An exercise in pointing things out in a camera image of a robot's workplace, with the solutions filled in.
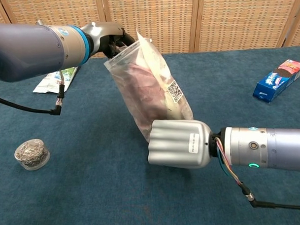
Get woven wooden folding screen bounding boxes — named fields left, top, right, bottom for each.
left=0, top=0, right=300, bottom=64

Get translucent zip bag pink contents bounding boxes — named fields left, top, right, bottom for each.
left=102, top=27, right=195, bottom=144

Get teal table cloth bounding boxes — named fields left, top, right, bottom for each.
left=0, top=45, right=300, bottom=225

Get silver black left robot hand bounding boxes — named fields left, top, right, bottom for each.
left=79, top=20, right=137, bottom=60

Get blue pink cookie box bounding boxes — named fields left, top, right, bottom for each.
left=251, top=58, right=300, bottom=104

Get clear tub of paper clips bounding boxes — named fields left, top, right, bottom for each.
left=13, top=138, right=51, bottom=172

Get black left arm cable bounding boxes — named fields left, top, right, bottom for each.
left=0, top=70, right=67, bottom=118

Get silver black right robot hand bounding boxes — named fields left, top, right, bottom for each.
left=145, top=117, right=213, bottom=170

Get white green snack packet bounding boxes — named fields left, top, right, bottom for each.
left=31, top=66, right=80, bottom=95

